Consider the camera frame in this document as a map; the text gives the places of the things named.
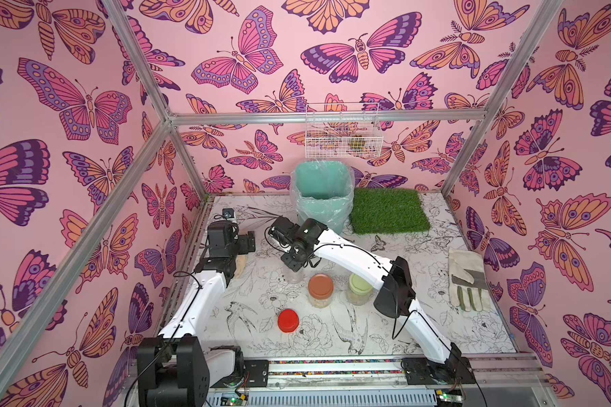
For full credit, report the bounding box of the clear peanut jar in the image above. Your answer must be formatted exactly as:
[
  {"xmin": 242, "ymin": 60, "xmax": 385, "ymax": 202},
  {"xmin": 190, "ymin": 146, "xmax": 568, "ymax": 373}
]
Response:
[{"xmin": 282, "ymin": 266, "xmax": 305, "ymax": 284}]

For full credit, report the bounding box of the green object in basket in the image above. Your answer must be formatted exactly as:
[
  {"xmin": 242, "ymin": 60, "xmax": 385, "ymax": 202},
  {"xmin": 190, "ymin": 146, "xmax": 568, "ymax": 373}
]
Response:
[{"xmin": 348, "ymin": 136, "xmax": 366, "ymax": 154}]

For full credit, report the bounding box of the red jar lid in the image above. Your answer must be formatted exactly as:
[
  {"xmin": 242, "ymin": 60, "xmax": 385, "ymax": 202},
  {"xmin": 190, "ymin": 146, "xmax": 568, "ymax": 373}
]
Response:
[{"xmin": 277, "ymin": 309, "xmax": 300, "ymax": 333}]

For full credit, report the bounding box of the green lid peanut jar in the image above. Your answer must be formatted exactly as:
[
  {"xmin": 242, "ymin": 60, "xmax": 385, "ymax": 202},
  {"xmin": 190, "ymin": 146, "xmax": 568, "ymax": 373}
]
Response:
[{"xmin": 346, "ymin": 274, "xmax": 373, "ymax": 306}]

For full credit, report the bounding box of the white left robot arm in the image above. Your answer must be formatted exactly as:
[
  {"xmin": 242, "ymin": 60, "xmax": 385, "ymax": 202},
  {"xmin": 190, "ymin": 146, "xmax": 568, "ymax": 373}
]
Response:
[{"xmin": 134, "ymin": 218, "xmax": 256, "ymax": 406}]

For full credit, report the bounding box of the beige work glove left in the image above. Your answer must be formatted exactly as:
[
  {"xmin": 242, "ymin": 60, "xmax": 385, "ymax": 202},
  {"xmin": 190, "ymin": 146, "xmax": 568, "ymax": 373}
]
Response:
[{"xmin": 234, "ymin": 254, "xmax": 249, "ymax": 279}]

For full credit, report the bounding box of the aluminium frame post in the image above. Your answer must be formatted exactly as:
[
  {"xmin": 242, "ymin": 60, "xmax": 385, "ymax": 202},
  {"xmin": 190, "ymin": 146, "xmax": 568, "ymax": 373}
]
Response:
[{"xmin": 441, "ymin": 0, "xmax": 563, "ymax": 198}]

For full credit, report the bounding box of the white wire basket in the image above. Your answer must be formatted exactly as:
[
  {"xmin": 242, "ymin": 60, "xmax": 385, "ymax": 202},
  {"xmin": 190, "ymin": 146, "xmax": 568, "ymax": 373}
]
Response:
[{"xmin": 303, "ymin": 110, "xmax": 384, "ymax": 160}]

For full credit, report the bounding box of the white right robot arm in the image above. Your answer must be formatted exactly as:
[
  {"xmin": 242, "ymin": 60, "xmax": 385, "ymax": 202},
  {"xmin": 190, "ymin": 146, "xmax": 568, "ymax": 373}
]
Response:
[{"xmin": 266, "ymin": 216, "xmax": 463, "ymax": 377}]

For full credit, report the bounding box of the cream work glove right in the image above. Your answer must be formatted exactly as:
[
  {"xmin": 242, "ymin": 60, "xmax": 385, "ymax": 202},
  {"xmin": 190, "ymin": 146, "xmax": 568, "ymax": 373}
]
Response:
[{"xmin": 448, "ymin": 248, "xmax": 493, "ymax": 312}]

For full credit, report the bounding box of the green artificial grass mat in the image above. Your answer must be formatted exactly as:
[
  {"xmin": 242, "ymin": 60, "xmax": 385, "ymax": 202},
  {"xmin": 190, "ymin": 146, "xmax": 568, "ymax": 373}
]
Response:
[{"xmin": 350, "ymin": 188, "xmax": 430, "ymax": 235}]

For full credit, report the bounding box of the mint green trash bin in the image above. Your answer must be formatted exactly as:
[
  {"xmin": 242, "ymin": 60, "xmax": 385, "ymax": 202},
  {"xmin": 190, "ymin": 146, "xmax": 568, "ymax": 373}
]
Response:
[{"xmin": 293, "ymin": 160, "xmax": 353, "ymax": 235}]

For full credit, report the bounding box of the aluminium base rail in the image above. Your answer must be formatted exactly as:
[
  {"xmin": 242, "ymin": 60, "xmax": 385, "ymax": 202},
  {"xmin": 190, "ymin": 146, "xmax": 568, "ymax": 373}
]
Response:
[{"xmin": 197, "ymin": 354, "xmax": 560, "ymax": 406}]

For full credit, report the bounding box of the brown lid peanut jar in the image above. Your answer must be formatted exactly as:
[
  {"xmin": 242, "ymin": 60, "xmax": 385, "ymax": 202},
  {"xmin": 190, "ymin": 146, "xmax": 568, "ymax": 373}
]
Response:
[{"xmin": 308, "ymin": 273, "xmax": 334, "ymax": 308}]

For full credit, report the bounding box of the clear plastic bin liner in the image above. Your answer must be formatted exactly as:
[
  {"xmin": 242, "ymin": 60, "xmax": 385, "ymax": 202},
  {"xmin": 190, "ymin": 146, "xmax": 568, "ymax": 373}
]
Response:
[{"xmin": 289, "ymin": 158, "xmax": 360, "ymax": 236}]

